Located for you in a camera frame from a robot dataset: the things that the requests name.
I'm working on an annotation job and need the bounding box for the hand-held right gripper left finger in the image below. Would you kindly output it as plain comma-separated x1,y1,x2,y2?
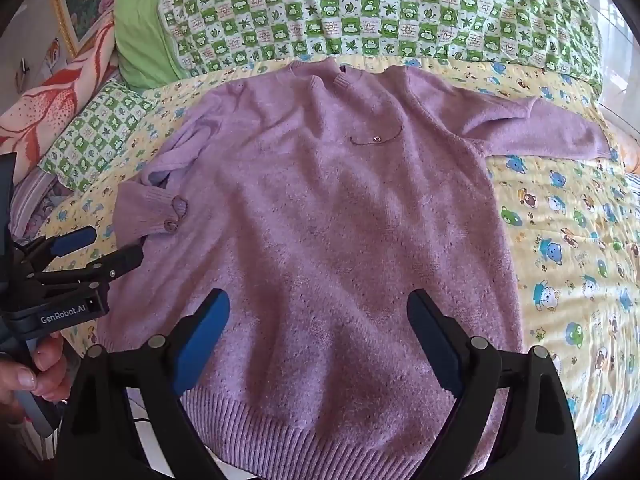
54,287,231,480

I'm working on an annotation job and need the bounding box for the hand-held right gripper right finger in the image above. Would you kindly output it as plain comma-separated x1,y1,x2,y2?
407,289,581,480

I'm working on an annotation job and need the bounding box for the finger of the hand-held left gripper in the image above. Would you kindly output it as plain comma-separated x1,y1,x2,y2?
12,226,97,273
30,245,145,292

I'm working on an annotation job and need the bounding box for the purple knitted sweater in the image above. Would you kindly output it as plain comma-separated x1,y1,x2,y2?
92,57,621,480

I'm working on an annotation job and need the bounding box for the person's left hand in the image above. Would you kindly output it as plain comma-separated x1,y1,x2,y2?
0,334,72,428

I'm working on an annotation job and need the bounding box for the purple striped sheet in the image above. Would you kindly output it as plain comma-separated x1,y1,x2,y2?
10,165,76,241

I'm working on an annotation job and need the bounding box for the green checkered pillow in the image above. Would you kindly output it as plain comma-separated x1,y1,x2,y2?
39,80,162,194

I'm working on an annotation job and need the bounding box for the pink floral pillow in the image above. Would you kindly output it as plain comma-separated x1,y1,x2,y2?
0,10,121,161

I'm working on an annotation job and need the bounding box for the yellow cartoon animal blanket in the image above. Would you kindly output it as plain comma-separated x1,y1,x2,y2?
37,57,640,461

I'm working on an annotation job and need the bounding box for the plain green cloth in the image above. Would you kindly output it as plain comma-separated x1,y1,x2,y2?
114,0,192,89

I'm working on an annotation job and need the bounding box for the green checkered quilt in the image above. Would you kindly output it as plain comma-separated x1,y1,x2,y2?
155,0,606,98

